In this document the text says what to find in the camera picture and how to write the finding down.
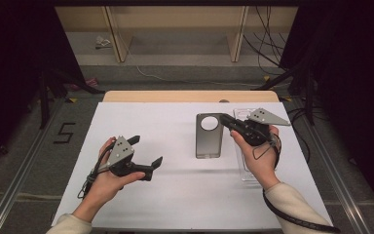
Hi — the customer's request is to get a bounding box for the white table sheet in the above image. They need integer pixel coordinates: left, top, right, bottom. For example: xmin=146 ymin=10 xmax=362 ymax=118
xmin=51 ymin=101 xmax=335 ymax=230

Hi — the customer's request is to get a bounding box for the pink object on floor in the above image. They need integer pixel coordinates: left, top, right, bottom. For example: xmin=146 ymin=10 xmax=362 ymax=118
xmin=65 ymin=77 xmax=99 ymax=92

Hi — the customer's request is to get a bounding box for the black metal stand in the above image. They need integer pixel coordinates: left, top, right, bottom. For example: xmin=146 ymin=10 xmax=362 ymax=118
xmin=251 ymin=62 xmax=317 ymax=127
xmin=37 ymin=69 xmax=106 ymax=131

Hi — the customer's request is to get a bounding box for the black curtain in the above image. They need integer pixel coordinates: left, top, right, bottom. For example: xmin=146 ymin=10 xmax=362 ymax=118
xmin=0 ymin=0 xmax=86 ymax=170
xmin=278 ymin=0 xmax=374 ymax=222

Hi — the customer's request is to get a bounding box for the hand-held gripper black cable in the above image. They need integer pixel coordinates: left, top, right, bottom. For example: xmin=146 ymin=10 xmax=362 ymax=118
xmin=76 ymin=142 xmax=118 ymax=200
xmin=251 ymin=132 xmax=342 ymax=234

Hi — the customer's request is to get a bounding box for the tangle of black cables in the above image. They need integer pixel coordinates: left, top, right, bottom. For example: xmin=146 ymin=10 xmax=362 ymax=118
xmin=242 ymin=5 xmax=294 ymax=71

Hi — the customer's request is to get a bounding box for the thin black floor cable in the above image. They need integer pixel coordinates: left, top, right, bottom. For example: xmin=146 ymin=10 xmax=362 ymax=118
xmin=286 ymin=106 xmax=313 ymax=165

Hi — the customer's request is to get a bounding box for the clear plastic tray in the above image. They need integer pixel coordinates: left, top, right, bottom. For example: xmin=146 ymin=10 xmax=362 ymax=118
xmin=233 ymin=107 xmax=274 ymax=183

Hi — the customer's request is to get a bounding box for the right hand-held gripper black cable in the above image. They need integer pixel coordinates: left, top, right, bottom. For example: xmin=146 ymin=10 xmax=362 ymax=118
xmin=251 ymin=132 xmax=342 ymax=234

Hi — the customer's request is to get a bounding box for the crumpled white paper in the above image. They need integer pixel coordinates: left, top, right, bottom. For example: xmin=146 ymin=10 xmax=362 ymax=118
xmin=93 ymin=35 xmax=113 ymax=50

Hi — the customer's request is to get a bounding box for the light wooden shelf unit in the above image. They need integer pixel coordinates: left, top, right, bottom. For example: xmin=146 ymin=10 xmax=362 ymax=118
xmin=54 ymin=5 xmax=299 ymax=64

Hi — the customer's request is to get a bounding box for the person's left hand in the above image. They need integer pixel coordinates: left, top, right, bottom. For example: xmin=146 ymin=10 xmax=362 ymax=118
xmin=73 ymin=136 xmax=147 ymax=224

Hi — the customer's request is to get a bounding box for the person's right hand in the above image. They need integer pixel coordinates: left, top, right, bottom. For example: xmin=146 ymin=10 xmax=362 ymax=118
xmin=230 ymin=125 xmax=282 ymax=191

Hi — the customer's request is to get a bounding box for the silver phone case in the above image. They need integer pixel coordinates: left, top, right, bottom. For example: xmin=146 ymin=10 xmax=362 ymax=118
xmin=195 ymin=112 xmax=225 ymax=160

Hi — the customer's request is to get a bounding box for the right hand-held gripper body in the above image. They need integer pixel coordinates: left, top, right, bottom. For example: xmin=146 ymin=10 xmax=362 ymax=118
xmin=231 ymin=107 xmax=292 ymax=147

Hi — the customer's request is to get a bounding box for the metal floor rail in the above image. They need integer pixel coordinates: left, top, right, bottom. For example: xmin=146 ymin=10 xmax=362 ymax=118
xmin=0 ymin=97 xmax=67 ymax=234
xmin=294 ymin=97 xmax=372 ymax=234

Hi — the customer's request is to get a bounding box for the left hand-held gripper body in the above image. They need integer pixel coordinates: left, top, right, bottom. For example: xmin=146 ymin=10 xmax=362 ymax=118
xmin=105 ymin=135 xmax=154 ymax=181

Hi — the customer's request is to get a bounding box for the left hand-held gripper black cable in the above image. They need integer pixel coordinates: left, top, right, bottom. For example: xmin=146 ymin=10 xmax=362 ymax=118
xmin=76 ymin=142 xmax=118 ymax=200

